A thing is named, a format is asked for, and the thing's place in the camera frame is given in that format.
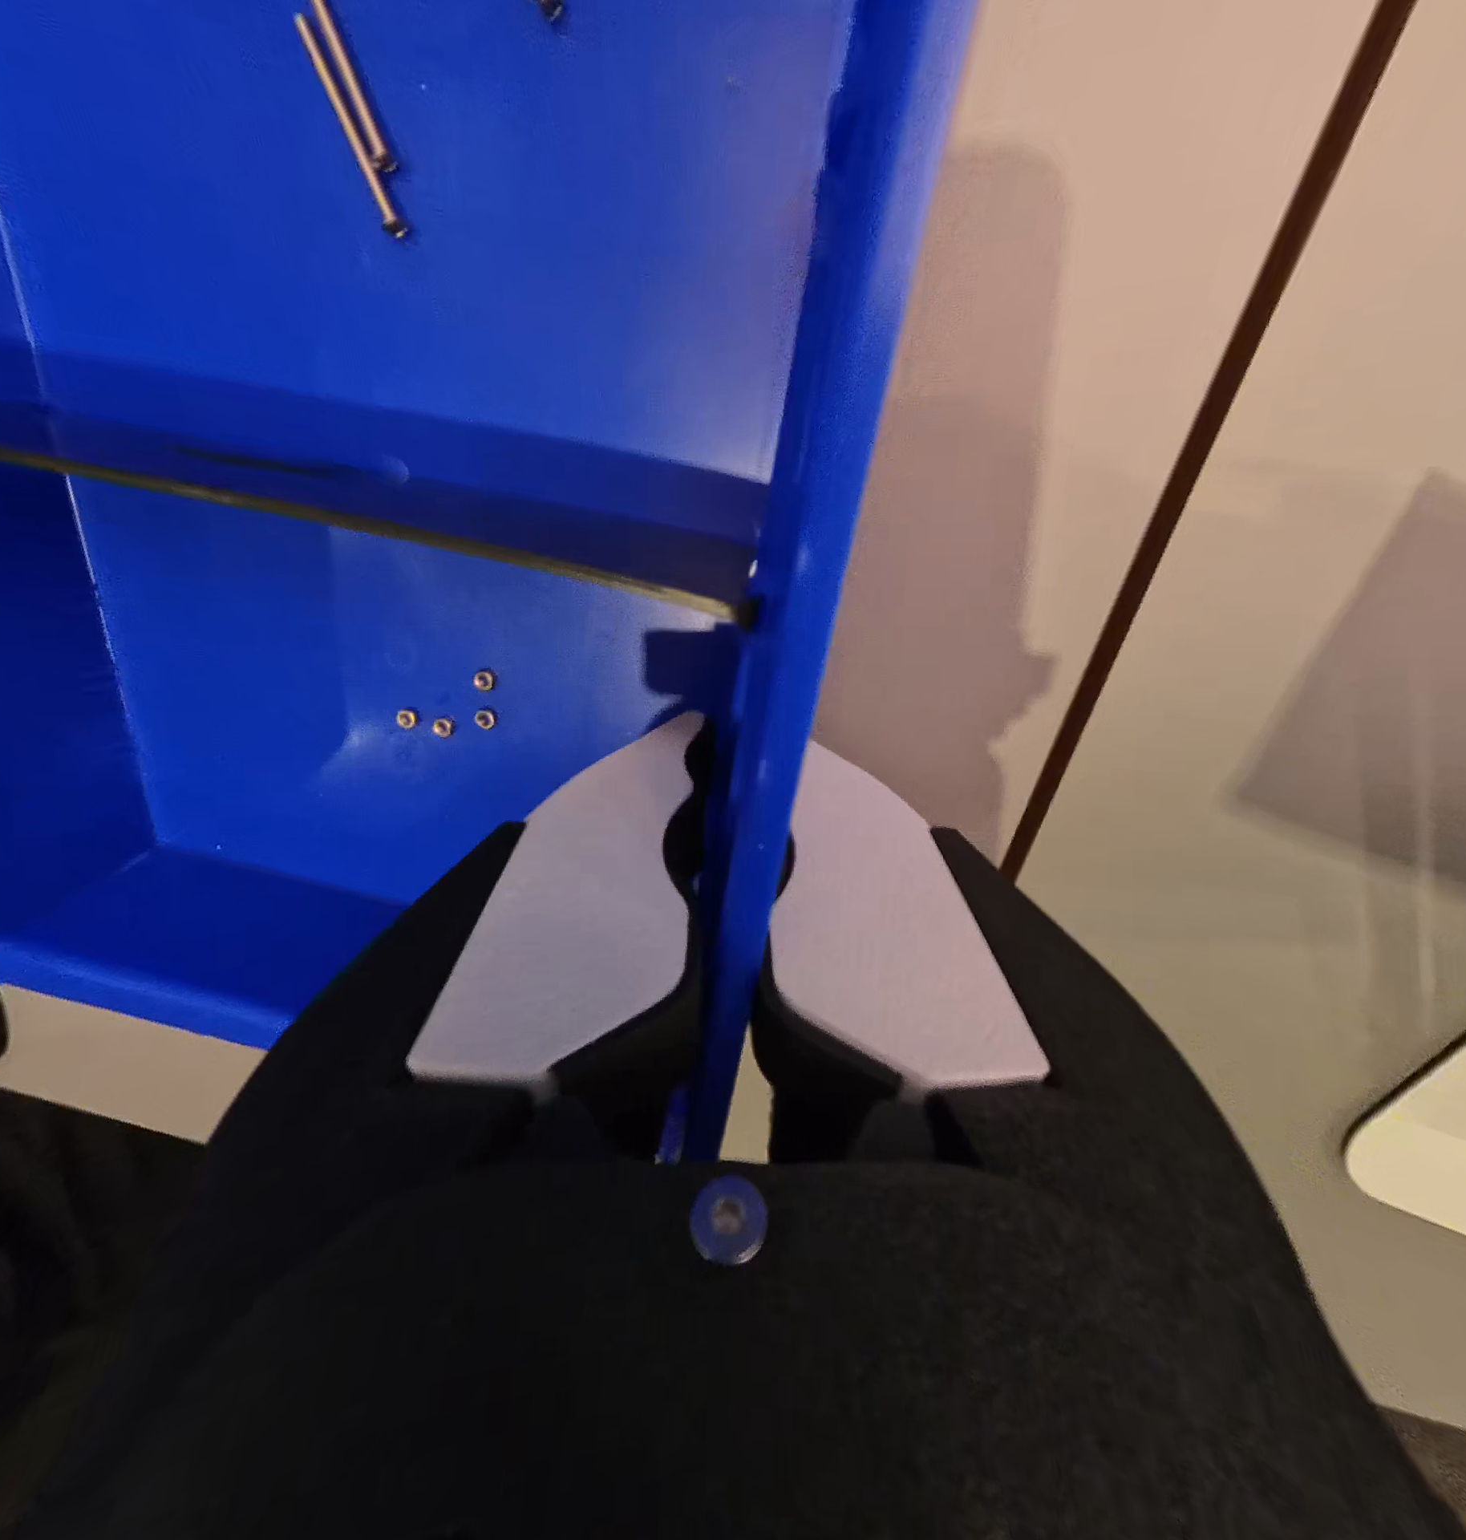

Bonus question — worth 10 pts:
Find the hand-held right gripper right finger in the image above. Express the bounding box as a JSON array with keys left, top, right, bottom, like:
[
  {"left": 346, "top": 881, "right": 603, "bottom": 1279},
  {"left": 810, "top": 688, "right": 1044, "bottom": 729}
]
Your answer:
[{"left": 749, "top": 735, "right": 1054, "bottom": 1162}]

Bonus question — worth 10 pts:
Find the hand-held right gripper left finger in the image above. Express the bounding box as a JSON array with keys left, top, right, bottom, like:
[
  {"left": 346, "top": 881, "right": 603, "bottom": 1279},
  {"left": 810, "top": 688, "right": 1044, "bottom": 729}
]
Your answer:
[{"left": 404, "top": 708, "right": 712, "bottom": 1162}]

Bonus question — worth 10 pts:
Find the blue bin with black divider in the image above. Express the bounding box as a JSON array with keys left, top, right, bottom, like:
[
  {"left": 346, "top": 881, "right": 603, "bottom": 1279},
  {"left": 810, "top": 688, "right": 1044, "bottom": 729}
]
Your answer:
[{"left": 0, "top": 0, "right": 981, "bottom": 1162}]

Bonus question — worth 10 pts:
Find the black bin divider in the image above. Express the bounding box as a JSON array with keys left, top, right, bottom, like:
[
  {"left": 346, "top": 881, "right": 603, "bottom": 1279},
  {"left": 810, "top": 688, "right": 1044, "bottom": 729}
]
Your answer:
[{"left": 0, "top": 432, "right": 763, "bottom": 629}]

